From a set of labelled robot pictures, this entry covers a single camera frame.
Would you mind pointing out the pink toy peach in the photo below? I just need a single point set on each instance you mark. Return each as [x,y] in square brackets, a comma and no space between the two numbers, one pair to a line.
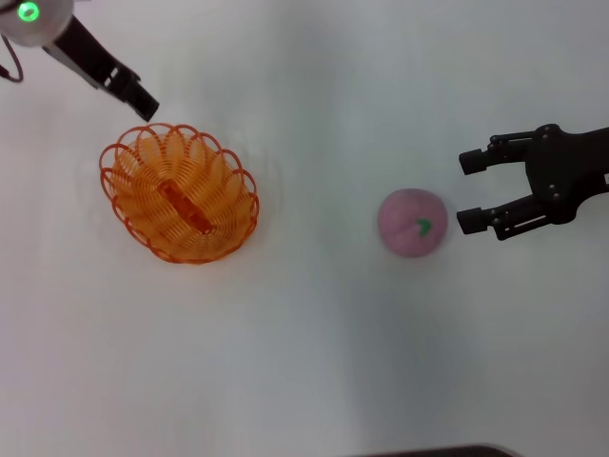
[406,224]

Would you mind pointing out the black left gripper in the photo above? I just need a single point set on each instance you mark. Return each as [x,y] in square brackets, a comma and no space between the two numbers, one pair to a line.
[83,52]

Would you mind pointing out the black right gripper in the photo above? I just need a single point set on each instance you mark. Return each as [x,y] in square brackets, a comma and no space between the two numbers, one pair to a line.
[566,171]

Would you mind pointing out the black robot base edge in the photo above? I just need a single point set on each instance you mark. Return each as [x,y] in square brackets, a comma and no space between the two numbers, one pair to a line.
[442,452]

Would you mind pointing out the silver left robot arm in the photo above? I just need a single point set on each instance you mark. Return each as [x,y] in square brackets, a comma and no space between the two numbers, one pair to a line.
[43,21]

